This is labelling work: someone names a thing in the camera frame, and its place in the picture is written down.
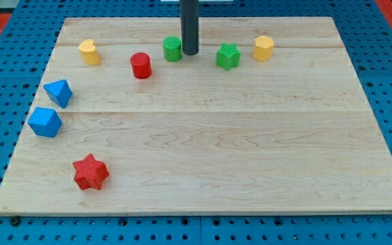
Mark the green cylinder block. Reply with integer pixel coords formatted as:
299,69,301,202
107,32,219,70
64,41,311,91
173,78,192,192
163,36,182,62

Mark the wooden board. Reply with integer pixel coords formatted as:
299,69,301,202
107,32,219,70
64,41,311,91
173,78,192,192
0,17,392,216

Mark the green star block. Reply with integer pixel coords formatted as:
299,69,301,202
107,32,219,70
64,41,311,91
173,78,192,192
216,43,241,71

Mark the red cylinder block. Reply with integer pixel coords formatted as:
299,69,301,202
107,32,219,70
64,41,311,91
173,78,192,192
130,52,152,79

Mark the yellow hexagon block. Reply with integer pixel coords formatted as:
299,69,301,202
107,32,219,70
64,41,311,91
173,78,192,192
252,35,274,61

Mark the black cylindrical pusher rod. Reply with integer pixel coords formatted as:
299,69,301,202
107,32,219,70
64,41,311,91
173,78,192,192
179,0,199,56

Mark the red star block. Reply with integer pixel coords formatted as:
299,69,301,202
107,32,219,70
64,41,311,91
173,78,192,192
73,153,110,191

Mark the yellow heart block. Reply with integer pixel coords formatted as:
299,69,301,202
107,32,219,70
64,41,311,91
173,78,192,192
78,39,101,65

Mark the blue triangle block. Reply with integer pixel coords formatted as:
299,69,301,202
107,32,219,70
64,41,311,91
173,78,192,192
44,80,73,108

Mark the blue cube block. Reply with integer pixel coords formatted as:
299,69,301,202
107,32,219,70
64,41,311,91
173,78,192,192
27,107,62,137

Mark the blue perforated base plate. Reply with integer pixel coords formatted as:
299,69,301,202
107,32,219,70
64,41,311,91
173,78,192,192
0,1,392,244

